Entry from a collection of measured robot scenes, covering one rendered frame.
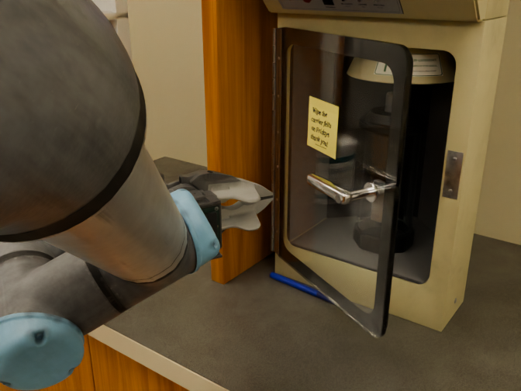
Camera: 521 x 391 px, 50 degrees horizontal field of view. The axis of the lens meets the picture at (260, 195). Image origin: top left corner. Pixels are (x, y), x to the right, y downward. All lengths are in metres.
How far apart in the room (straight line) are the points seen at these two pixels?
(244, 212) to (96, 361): 0.50
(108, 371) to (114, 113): 0.91
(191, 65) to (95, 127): 1.48
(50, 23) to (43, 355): 0.38
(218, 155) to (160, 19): 0.85
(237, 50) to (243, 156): 0.18
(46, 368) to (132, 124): 0.35
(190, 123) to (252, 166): 0.71
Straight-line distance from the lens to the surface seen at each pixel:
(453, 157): 0.83
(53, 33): 0.17
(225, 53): 0.91
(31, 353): 0.51
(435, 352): 0.91
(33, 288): 0.52
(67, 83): 0.17
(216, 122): 0.92
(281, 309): 0.96
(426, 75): 0.87
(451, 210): 0.86
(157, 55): 1.75
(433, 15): 0.78
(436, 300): 0.93
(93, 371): 1.12
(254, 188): 0.69
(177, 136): 1.75
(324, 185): 0.75
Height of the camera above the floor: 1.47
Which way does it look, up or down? 22 degrees down
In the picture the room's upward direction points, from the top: straight up
